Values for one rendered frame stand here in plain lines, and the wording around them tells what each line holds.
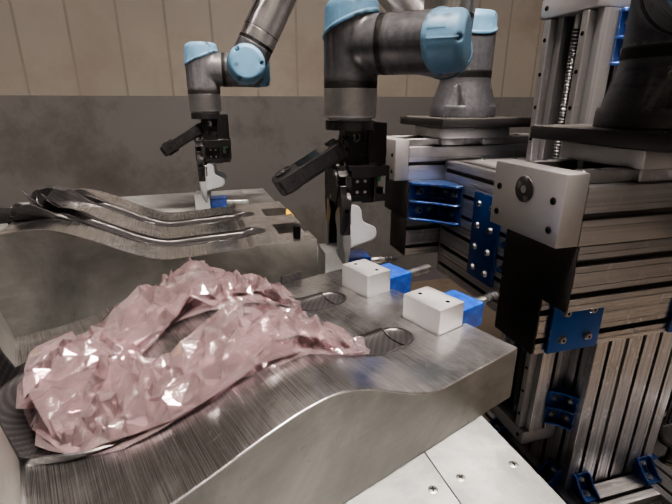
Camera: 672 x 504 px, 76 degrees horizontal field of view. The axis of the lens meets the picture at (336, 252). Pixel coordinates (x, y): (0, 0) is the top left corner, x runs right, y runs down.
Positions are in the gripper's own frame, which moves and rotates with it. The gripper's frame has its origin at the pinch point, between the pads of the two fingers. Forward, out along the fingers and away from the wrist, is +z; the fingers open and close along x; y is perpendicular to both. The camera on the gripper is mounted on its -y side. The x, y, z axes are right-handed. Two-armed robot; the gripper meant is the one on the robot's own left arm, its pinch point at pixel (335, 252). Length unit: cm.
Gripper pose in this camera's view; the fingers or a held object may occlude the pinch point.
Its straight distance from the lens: 68.8
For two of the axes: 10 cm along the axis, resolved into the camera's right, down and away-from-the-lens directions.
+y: 9.7, -0.8, 2.4
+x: -2.5, -3.2, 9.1
